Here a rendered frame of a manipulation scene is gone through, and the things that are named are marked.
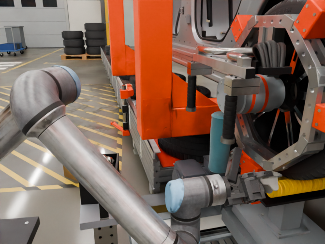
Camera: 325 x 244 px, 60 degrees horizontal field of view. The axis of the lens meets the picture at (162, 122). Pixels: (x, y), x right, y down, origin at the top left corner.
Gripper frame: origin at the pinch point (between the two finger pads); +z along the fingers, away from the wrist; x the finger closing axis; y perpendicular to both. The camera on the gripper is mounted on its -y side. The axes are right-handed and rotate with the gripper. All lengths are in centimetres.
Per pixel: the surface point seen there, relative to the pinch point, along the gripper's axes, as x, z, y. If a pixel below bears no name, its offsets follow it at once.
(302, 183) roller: -12.8, 17.4, 2.1
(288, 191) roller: -13.5, 11.0, 4.3
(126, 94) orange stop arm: -143, -26, -120
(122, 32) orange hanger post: -156, -20, -208
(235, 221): -61, 9, 8
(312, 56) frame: 26.9, 4.9, -25.4
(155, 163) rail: -75, -24, -30
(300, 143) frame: 10.4, 4.0, -5.9
